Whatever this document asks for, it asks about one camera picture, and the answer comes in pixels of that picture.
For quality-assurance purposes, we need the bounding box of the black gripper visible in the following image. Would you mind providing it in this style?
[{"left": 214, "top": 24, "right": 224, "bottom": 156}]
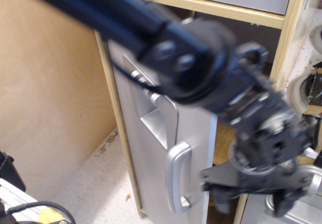
[{"left": 200, "top": 161, "right": 317, "bottom": 217}]

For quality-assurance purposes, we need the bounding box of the silver fridge door handle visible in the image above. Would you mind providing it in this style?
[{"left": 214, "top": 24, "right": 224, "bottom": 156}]
[{"left": 165, "top": 141, "right": 192, "bottom": 214}]

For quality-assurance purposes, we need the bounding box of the silver fridge door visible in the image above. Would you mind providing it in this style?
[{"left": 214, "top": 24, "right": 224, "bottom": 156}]
[{"left": 107, "top": 40, "right": 218, "bottom": 224}]

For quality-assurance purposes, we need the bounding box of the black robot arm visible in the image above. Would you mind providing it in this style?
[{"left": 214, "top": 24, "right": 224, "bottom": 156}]
[{"left": 45, "top": 0, "right": 314, "bottom": 217}]

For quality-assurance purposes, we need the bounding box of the silver oven door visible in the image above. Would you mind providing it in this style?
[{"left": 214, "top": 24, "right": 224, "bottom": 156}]
[{"left": 241, "top": 193, "right": 321, "bottom": 223}]

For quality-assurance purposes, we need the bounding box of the silver oven knob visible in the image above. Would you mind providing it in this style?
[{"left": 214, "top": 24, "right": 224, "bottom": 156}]
[{"left": 296, "top": 165, "right": 321, "bottom": 198}]

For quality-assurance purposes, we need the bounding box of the wooden toy kitchen cabinet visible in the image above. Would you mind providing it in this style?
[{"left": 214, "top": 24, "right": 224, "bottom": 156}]
[{"left": 94, "top": 0, "right": 322, "bottom": 224}]

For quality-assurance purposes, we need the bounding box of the silver ice dispenser panel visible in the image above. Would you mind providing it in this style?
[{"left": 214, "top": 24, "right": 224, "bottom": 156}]
[{"left": 122, "top": 54, "right": 179, "bottom": 151}]

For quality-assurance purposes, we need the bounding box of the white speckled stove top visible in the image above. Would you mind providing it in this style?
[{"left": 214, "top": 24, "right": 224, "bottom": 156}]
[{"left": 284, "top": 0, "right": 321, "bottom": 117}]

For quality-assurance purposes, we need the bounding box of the orange tape piece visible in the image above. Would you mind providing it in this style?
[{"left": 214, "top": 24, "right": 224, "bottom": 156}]
[{"left": 37, "top": 208, "right": 64, "bottom": 224}]

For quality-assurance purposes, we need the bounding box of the silver oven door handle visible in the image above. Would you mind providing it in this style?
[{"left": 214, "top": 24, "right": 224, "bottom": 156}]
[{"left": 265, "top": 195, "right": 321, "bottom": 223}]

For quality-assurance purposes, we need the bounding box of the black braided cable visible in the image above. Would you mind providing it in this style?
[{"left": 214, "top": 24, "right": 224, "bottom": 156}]
[{"left": 5, "top": 200, "right": 76, "bottom": 224}]

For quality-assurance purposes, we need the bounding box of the aluminium frame rail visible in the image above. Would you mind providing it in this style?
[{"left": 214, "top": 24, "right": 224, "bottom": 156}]
[{"left": 1, "top": 178, "right": 44, "bottom": 223}]

